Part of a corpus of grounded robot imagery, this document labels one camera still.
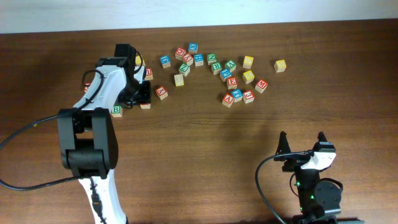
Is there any yellow block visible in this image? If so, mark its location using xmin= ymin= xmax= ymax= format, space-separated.
xmin=274 ymin=60 xmax=287 ymax=73
xmin=243 ymin=70 xmax=255 ymax=84
xmin=136 ymin=55 xmax=146 ymax=67
xmin=174 ymin=74 xmax=184 ymax=86
xmin=243 ymin=56 xmax=254 ymax=69

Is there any red block I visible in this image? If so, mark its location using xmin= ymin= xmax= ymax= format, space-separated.
xmin=140 ymin=103 xmax=151 ymax=110

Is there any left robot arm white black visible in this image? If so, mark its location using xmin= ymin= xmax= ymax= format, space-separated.
xmin=57 ymin=57 xmax=150 ymax=223

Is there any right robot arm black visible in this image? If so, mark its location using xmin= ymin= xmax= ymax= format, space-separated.
xmin=274 ymin=131 xmax=343 ymax=224

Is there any red block U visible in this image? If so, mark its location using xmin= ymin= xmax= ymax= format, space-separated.
xmin=145 ymin=68 xmax=153 ymax=80

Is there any green block B right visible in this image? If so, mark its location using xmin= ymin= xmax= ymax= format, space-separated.
xmin=111 ymin=105 xmax=123 ymax=118

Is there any red block K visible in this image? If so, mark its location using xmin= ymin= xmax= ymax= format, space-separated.
xmin=155 ymin=86 xmax=168 ymax=100

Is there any blue block D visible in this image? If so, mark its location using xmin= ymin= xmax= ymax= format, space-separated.
xmin=160 ymin=55 xmax=171 ymax=68

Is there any red block 6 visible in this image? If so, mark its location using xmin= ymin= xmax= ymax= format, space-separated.
xmin=83 ymin=83 xmax=91 ymax=92

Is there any green block Z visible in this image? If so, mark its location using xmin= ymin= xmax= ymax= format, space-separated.
xmin=178 ymin=63 xmax=190 ymax=77

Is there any red block C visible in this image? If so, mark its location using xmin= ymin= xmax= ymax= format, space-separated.
xmin=175 ymin=47 xmax=187 ymax=60

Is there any red block 3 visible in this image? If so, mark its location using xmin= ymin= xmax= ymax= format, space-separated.
xmin=243 ymin=90 xmax=255 ymax=103

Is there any red block M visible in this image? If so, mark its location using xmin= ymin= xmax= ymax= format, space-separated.
xmin=255 ymin=80 xmax=268 ymax=93

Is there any blue block bottom right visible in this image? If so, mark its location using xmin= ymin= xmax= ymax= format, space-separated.
xmin=231 ymin=89 xmax=243 ymax=103

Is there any blue block H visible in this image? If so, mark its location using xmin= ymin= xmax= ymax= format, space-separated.
xmin=193 ymin=54 xmax=204 ymax=67

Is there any red block A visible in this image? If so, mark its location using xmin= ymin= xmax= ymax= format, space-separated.
xmin=222 ymin=93 xmax=234 ymax=108

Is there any blue block X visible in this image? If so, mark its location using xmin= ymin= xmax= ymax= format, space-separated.
xmin=188 ymin=42 xmax=198 ymax=55

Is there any red block E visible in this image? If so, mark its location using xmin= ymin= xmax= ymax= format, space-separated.
xmin=226 ymin=77 xmax=238 ymax=90

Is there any green block N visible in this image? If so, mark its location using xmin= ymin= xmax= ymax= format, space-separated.
xmin=207 ymin=54 xmax=217 ymax=65

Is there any green block R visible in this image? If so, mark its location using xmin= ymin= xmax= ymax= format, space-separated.
xmin=211 ymin=62 xmax=222 ymax=75

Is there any blue block P right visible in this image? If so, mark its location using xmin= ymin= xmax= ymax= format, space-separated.
xmin=220 ymin=68 xmax=232 ymax=82

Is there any green block V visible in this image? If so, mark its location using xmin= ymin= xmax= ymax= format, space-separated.
xmin=225 ymin=60 xmax=236 ymax=72

